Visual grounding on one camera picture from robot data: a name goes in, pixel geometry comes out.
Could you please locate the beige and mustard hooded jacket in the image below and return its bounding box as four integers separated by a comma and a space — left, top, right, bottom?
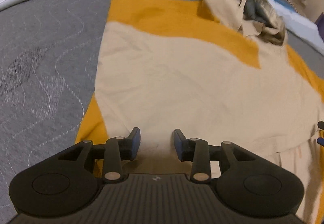
76, 0, 323, 223

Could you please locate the purple box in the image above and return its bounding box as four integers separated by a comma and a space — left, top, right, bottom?
315, 12, 324, 34

